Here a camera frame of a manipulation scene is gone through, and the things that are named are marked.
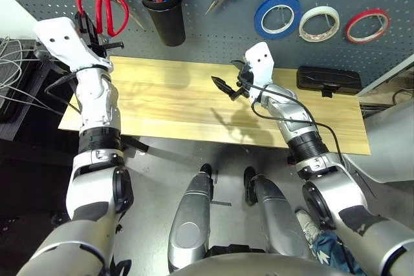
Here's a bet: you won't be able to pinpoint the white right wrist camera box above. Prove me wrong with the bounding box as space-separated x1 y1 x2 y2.
245 42 276 99

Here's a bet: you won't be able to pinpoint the black side table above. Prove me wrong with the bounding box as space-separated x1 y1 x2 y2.
0 38 78 143

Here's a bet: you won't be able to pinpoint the black hard case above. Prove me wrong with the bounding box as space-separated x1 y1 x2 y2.
0 39 36 122

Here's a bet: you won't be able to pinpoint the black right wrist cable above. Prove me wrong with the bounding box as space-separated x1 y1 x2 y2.
250 83 376 199

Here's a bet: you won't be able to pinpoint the blue jeans leg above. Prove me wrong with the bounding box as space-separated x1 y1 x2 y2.
310 230 369 276

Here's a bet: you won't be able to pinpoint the white tape roll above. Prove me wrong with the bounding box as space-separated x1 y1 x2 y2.
298 6 341 44

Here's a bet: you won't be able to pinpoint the red handled scissors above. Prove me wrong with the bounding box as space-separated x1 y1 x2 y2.
76 0 130 39

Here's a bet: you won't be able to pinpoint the silver left robot leg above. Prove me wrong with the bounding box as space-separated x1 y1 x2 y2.
168 163 214 272

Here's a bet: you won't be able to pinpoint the black table bracket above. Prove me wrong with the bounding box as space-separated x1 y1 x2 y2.
121 135 149 154

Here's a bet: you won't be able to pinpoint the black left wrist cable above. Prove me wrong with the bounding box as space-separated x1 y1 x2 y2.
34 48 85 115

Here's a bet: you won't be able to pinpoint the white sneaker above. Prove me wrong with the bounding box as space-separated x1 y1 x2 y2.
296 208 321 241

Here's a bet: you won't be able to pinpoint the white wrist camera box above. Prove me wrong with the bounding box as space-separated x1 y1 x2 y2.
34 17 113 72
245 42 276 99

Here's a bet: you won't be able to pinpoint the black plastic tool case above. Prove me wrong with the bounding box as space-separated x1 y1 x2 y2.
296 65 363 98

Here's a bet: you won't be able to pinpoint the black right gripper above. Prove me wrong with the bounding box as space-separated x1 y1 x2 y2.
210 59 254 101

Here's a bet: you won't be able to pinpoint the red tape roll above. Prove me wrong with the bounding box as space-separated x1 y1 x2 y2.
343 9 391 44

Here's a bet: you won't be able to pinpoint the grey wire bundle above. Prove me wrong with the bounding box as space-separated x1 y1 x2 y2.
0 36 69 115

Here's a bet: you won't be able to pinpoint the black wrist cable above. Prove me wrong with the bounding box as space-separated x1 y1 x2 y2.
34 48 85 115
250 83 376 199

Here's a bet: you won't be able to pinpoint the silver robot leg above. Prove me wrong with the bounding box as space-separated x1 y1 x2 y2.
168 163 214 272
244 166 313 259

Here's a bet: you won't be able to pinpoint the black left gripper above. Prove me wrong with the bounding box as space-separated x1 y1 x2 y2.
74 10 125 60

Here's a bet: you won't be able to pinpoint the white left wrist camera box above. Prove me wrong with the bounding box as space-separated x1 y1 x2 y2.
34 17 113 72

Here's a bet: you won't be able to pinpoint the light grey pegboard frame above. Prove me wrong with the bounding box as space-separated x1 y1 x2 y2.
355 58 414 96

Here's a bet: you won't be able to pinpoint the silver right robot leg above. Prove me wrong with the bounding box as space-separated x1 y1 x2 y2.
244 166 313 259

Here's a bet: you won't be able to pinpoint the blue tape roll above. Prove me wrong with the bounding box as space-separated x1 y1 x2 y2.
254 0 303 40

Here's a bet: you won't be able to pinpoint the grey robot torso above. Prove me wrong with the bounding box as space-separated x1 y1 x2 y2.
106 249 360 276

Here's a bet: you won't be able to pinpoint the black tool cup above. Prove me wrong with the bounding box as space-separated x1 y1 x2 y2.
138 0 187 47

